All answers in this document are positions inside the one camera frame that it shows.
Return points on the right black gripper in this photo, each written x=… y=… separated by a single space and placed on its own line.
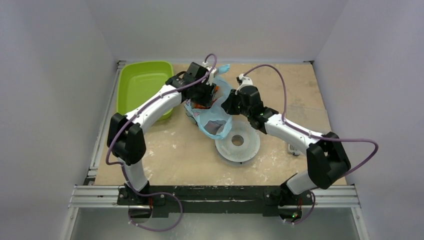
x=230 y=105

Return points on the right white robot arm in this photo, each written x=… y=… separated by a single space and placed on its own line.
x=326 y=158

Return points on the red fake fruits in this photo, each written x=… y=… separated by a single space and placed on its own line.
x=214 y=99

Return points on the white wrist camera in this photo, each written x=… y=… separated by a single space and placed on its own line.
x=213 y=72
x=243 y=81

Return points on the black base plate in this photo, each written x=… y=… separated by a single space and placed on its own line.
x=268 y=201

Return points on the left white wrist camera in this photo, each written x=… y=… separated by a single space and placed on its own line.
x=213 y=72

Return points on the green plastic tub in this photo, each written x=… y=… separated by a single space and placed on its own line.
x=139 y=81

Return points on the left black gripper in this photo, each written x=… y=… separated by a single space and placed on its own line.
x=206 y=101

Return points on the aluminium frame rail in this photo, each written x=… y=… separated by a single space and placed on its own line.
x=106 y=196

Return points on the white perforated filament spool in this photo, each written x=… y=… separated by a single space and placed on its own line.
x=241 y=144

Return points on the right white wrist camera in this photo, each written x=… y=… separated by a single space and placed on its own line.
x=243 y=81

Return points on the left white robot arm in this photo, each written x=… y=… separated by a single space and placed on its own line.
x=126 y=134

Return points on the blue plastic bag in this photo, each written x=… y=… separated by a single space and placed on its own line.
x=214 y=122

